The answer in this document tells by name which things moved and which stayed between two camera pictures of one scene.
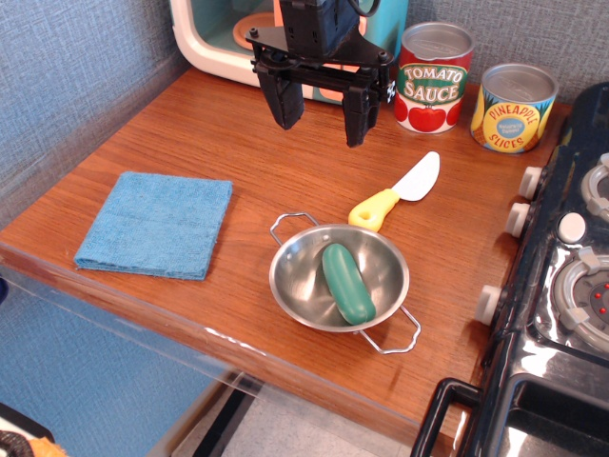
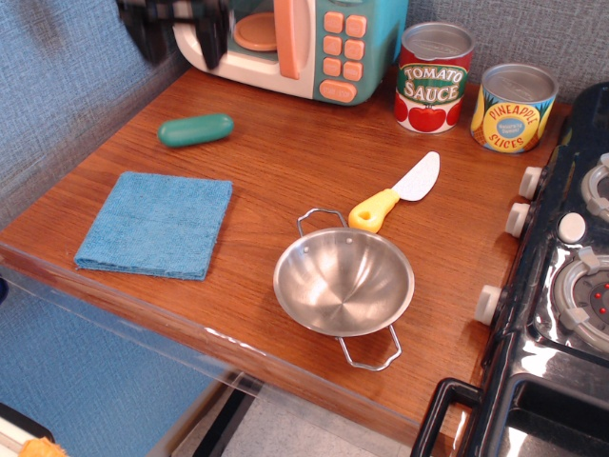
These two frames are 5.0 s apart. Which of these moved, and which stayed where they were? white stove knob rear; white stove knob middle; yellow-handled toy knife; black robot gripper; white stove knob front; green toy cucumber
Moved: green toy cucumber; black robot gripper
Stayed: yellow-handled toy knife; white stove knob rear; white stove knob middle; white stove knob front
